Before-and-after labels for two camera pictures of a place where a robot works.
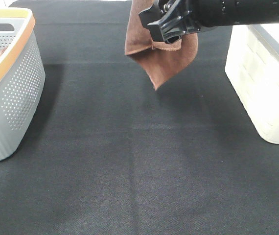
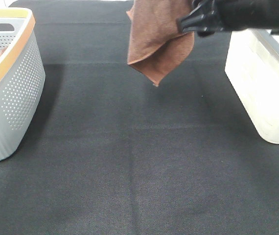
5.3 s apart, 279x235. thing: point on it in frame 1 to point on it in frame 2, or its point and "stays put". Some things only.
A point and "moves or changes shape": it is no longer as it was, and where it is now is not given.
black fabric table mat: [112, 155] stays put
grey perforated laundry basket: [13, 87] stays put
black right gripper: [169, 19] to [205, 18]
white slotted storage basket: [261, 63] stays put
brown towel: [161, 60] moves or changes shape
